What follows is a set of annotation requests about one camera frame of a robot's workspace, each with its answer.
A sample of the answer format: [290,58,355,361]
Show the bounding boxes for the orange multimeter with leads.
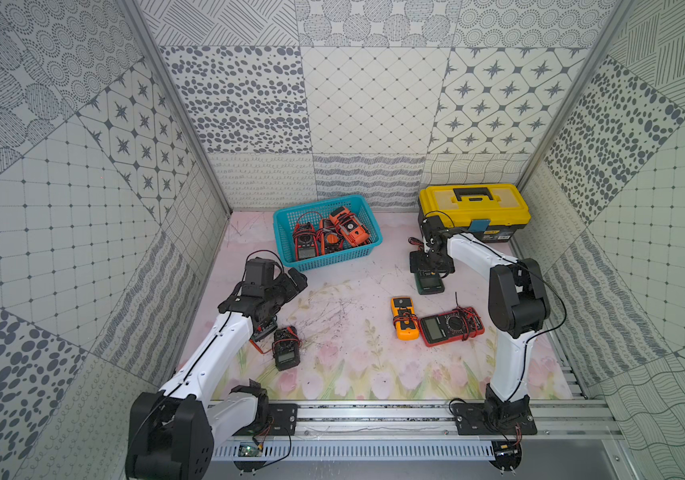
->
[330,206,371,247]

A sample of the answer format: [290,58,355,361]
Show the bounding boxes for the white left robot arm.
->
[124,250,308,479]

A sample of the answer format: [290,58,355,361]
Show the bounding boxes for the small black multimeter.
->
[272,326,302,371]

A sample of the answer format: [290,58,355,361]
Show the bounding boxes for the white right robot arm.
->
[419,211,551,419]

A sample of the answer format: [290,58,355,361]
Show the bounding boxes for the teal plastic basket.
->
[274,195,383,271]

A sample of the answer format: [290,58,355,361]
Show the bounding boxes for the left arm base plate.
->
[234,403,298,438]

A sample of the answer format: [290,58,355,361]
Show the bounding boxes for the dark green multimeter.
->
[409,237,445,295]

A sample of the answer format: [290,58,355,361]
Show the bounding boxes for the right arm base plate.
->
[449,402,538,437]

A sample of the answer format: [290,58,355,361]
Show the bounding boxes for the aluminium mounting rail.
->
[209,398,623,475]

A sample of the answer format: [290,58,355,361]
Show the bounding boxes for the green multimeter left side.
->
[250,316,278,355]

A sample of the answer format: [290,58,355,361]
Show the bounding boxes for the orange black multimeter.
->
[318,218,344,255]

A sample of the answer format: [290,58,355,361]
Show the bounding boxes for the yellow black toolbox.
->
[419,184,532,243]

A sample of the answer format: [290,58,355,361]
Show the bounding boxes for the red black multimeter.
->
[292,211,322,261]

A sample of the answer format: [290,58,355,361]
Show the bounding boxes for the red flat multimeter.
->
[418,303,486,347]

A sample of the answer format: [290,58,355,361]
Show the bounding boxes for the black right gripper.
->
[411,248,456,273]

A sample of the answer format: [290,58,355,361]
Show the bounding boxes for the yellow multimeter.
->
[391,297,420,341]

